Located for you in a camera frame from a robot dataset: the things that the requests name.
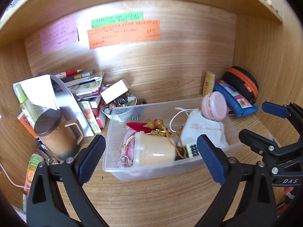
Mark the orange box at left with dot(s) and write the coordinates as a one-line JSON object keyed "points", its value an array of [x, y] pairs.
{"points": [[24, 121]]}

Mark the green sticky note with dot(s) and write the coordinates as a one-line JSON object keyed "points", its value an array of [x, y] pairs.
{"points": [[117, 18]]}

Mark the blue patterned pencil pouch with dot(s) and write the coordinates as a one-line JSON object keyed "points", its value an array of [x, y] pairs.
{"points": [[235, 101]]}

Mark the red velvet drawstring pouch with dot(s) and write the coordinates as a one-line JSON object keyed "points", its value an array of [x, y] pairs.
{"points": [[150, 128]]}

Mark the orange sticky note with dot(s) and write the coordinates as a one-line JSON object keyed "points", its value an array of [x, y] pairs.
{"points": [[134, 31]]}

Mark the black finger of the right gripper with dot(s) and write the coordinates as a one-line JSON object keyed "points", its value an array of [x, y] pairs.
{"points": [[264, 147], [292, 112]]}

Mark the small white cardboard box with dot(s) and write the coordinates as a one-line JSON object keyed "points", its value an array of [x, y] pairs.
{"points": [[115, 90]]}

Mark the green glass bottle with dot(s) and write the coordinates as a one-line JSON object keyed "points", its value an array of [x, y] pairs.
{"points": [[192, 150]]}

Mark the translucent lidded plastic cup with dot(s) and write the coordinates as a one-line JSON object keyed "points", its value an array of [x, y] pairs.
{"points": [[152, 150]]}

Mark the orange white tube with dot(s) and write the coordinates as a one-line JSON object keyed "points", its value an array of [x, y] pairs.
{"points": [[31, 169]]}

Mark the black orange zip case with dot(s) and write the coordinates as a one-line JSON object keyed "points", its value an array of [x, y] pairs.
{"points": [[243, 82]]}

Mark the yellow small lotion bottle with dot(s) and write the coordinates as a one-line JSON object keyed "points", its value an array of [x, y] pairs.
{"points": [[209, 82]]}

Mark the pink sticky note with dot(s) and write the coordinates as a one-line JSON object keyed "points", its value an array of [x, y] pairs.
{"points": [[59, 34]]}

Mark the gourd charm with red cord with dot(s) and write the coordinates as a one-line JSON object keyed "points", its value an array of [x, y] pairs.
{"points": [[176, 142]]}

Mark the metal keys and clips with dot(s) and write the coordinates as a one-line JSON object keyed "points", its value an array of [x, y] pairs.
{"points": [[48, 156]]}

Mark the white bowl of trinkets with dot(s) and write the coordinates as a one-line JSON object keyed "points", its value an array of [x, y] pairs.
{"points": [[121, 107]]}

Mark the clear plastic storage bin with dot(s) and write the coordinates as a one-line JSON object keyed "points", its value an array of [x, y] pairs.
{"points": [[120, 142]]}

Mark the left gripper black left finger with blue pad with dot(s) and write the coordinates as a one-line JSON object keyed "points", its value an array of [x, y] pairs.
{"points": [[45, 205]]}

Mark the white paper box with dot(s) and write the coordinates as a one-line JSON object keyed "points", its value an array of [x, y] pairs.
{"points": [[50, 92]]}

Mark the white cloth drawstring bag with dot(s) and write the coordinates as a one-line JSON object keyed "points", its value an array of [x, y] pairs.
{"points": [[197, 125]]}

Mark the fruit print narrow box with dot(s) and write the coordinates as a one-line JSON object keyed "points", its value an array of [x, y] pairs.
{"points": [[88, 113]]}

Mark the brown ceramic mug with lid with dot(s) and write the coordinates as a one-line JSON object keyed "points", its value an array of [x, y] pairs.
{"points": [[62, 137]]}

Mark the stack of booklets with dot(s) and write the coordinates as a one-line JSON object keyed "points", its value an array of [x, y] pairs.
{"points": [[86, 86]]}

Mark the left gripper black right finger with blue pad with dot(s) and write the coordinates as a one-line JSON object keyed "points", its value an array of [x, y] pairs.
{"points": [[257, 206]]}

